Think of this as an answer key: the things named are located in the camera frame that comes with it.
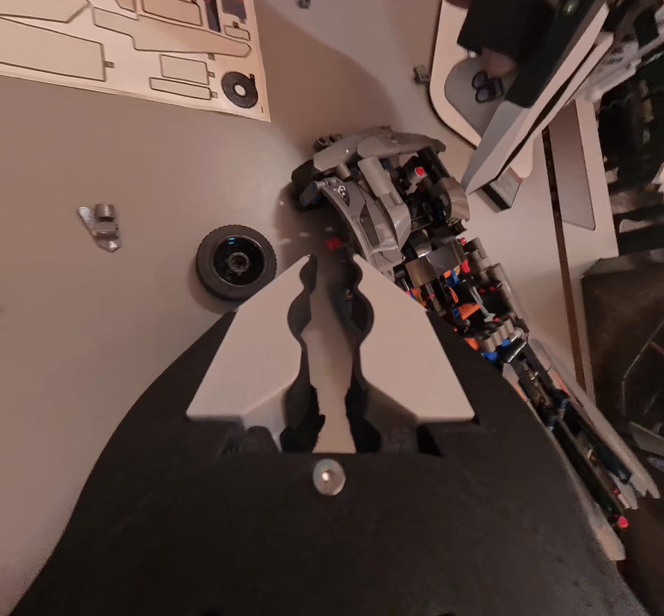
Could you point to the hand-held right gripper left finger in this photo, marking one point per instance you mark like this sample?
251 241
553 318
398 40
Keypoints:
249 361

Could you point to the small grey lego piece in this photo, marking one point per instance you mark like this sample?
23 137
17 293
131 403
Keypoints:
103 226

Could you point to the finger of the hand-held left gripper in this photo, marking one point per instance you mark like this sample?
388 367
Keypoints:
570 50
508 143

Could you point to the white sticker sheet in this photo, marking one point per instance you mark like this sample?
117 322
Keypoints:
129 55

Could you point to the black lego wheel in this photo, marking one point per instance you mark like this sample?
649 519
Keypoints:
218 263

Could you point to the white book stand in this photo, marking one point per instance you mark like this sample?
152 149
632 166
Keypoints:
459 112

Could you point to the grey lego car model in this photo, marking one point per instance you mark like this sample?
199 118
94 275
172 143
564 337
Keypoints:
378 211

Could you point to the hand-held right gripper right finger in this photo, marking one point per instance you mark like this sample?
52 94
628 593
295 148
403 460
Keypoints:
410 367

